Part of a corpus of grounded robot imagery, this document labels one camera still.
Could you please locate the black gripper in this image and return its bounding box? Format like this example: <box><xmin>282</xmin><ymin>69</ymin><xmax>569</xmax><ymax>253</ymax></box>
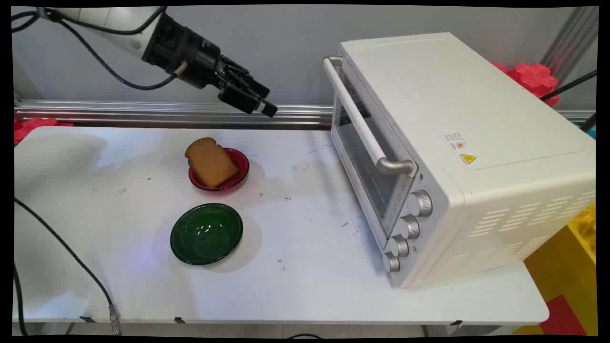
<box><xmin>142</xmin><ymin>12</ymin><xmax>279</xmax><ymax>118</ymax></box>

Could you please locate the glass oven door with handle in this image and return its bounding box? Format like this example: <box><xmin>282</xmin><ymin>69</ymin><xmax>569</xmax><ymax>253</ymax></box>
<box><xmin>323</xmin><ymin>55</ymin><xmax>420</xmax><ymax>248</ymax></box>

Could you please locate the red plate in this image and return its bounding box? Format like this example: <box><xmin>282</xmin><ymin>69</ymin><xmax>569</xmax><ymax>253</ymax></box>
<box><xmin>188</xmin><ymin>148</ymin><xmax>250</xmax><ymax>193</ymax></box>

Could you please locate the brown toast slice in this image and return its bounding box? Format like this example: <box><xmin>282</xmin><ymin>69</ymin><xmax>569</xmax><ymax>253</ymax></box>
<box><xmin>184</xmin><ymin>137</ymin><xmax>240</xmax><ymax>189</ymax></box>

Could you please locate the green bowl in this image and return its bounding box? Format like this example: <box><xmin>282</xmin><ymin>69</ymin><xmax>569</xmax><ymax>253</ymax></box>
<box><xmin>170</xmin><ymin>203</ymin><xmax>244</xmax><ymax>266</ymax></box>

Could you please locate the large silver oven knob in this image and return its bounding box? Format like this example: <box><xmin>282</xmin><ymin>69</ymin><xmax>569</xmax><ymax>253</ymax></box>
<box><xmin>407</xmin><ymin>190</ymin><xmax>434</xmax><ymax>218</ymax></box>

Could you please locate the red foam piece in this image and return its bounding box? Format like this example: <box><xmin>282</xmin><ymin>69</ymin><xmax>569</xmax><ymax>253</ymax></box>
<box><xmin>14</xmin><ymin>118</ymin><xmax>75</xmax><ymax>144</ymax></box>

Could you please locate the white label sticker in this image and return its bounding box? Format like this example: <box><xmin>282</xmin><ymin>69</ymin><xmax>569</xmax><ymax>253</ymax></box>
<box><xmin>443</xmin><ymin>132</ymin><xmax>467</xmax><ymax>151</ymax></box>

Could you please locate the white toaster oven body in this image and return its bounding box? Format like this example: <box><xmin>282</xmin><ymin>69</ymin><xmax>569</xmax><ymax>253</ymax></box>
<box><xmin>331</xmin><ymin>32</ymin><xmax>597</xmax><ymax>289</ymax></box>

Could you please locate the red foam flower shape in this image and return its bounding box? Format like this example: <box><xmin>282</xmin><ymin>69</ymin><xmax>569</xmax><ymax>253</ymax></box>
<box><xmin>491</xmin><ymin>61</ymin><xmax>561</xmax><ymax>108</ymax></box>

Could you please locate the yellow foam block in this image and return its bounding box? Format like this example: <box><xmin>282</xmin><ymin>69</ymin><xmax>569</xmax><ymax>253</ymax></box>
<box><xmin>512</xmin><ymin>202</ymin><xmax>598</xmax><ymax>337</ymax></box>

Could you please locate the red floor tile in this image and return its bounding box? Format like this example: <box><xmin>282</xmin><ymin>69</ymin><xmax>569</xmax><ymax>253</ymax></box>
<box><xmin>539</xmin><ymin>294</ymin><xmax>588</xmax><ymax>337</ymax></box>

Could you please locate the aluminium rail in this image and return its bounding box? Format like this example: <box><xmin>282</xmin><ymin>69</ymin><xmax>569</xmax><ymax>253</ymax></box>
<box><xmin>14</xmin><ymin>99</ymin><xmax>596</xmax><ymax>130</ymax></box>

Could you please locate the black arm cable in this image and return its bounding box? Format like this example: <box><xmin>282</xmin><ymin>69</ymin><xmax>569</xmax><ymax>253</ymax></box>
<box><xmin>12</xmin><ymin>10</ymin><xmax>187</xmax><ymax>91</ymax></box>

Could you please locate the black cable with metal plug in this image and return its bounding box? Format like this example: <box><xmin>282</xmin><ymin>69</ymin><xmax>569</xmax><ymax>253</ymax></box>
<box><xmin>14</xmin><ymin>197</ymin><xmax>122</xmax><ymax>335</ymax></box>

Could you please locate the thin black cable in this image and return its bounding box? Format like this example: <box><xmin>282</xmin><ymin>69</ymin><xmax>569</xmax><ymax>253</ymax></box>
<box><xmin>13</xmin><ymin>263</ymin><xmax>28</xmax><ymax>337</ymax></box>

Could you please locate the black slanted cable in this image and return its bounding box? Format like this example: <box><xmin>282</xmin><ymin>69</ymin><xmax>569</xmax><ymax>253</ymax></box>
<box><xmin>539</xmin><ymin>70</ymin><xmax>598</xmax><ymax>102</ymax></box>

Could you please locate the aluminium frame post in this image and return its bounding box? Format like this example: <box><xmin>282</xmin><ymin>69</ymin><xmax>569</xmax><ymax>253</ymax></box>
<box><xmin>540</xmin><ymin>7</ymin><xmax>599</xmax><ymax>87</ymax></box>

